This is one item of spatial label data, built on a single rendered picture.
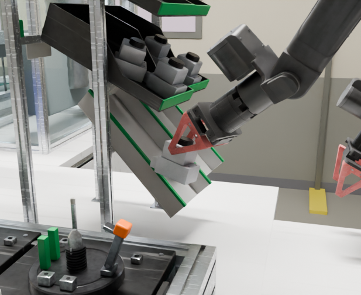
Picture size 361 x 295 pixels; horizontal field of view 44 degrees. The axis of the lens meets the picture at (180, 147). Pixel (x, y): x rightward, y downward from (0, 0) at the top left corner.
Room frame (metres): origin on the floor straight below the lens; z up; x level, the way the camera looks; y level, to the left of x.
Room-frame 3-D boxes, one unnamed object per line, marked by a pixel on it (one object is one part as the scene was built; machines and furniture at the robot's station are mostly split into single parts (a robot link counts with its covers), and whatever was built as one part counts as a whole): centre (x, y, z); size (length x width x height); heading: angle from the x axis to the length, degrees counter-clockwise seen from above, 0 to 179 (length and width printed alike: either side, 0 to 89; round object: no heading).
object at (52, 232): (0.62, 0.19, 1.01); 0.01 x 0.01 x 0.05; 75
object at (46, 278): (0.55, 0.19, 1.00); 0.02 x 0.01 x 0.02; 75
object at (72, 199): (0.66, 0.17, 1.03); 0.01 x 0.01 x 0.08
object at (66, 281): (0.54, 0.15, 1.00); 0.02 x 0.01 x 0.02; 75
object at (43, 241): (0.59, 0.20, 1.01); 0.01 x 0.01 x 0.05; 75
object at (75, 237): (0.60, 0.15, 1.04); 0.02 x 0.02 x 0.03
